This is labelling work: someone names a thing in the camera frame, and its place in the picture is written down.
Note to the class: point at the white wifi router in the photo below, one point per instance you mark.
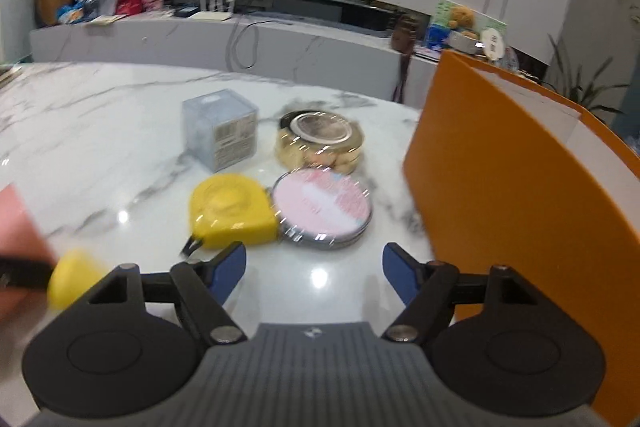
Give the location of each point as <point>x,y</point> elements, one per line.
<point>215,13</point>

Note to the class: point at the white round fan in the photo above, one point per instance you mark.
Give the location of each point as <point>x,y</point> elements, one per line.
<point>492,44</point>

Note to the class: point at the yellow bulb-shaped bottle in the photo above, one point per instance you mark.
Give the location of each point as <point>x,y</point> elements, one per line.
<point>77,279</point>

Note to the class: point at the yellow paper notebook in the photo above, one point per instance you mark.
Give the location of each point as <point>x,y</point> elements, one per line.
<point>105,19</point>

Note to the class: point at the yellow tape measure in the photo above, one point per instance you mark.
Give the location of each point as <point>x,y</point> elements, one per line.
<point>230,207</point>

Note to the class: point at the white marble TV console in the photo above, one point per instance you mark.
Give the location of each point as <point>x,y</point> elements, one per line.
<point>175,42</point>

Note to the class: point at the green and blue painting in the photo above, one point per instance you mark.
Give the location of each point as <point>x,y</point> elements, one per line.
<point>439,29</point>

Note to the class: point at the brown leather bag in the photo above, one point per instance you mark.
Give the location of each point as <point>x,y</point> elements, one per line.
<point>404,37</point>

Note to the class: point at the gold round jar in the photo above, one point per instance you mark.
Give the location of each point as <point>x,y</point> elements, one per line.
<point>320,137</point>

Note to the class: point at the clear plastic cube box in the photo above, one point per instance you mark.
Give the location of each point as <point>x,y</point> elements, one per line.
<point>220,127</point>

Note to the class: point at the small black device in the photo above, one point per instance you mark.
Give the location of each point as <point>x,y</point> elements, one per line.
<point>186,12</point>

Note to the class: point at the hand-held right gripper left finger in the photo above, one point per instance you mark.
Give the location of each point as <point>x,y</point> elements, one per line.
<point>229,266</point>

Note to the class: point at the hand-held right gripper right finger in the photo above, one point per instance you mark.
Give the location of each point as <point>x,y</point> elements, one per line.
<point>400,272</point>

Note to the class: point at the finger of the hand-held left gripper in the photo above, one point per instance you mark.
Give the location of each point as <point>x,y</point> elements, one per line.
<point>25,273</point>

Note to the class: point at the pink rectangular block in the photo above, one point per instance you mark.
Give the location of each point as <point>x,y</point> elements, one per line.
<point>20,227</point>

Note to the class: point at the red gift box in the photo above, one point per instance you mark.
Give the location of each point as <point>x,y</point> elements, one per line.
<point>132,4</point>

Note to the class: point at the orange cardboard box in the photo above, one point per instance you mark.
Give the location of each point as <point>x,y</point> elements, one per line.
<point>500,207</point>

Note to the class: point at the brown teddy bear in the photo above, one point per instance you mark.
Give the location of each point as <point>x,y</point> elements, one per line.
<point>461,17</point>

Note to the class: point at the long-leaf potted plant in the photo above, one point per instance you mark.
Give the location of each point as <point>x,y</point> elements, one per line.
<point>582,87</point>

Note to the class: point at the pink round compact mirror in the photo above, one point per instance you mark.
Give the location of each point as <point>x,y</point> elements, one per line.
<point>325,207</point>

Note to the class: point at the blue snack packet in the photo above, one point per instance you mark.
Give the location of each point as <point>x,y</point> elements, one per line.
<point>70,13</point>

